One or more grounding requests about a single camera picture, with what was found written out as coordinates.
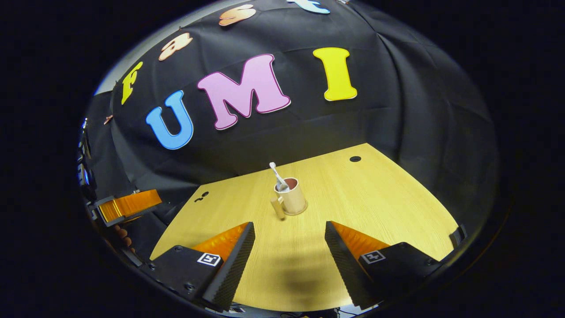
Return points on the black desk edge bracket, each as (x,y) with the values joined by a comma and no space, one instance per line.
(458,236)

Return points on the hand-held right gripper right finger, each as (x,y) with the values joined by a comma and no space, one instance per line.
(346,269)

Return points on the black backdrop cloth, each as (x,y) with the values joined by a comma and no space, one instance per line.
(309,132)

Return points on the beige cup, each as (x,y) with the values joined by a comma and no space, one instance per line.
(295,198)

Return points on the yellow wooden desktop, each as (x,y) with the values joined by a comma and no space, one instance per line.
(375,198)

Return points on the copper cloth clip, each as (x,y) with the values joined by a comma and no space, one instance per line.
(108,119)

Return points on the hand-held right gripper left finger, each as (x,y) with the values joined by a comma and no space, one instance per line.
(234,269)

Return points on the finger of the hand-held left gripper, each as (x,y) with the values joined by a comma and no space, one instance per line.
(132,203)

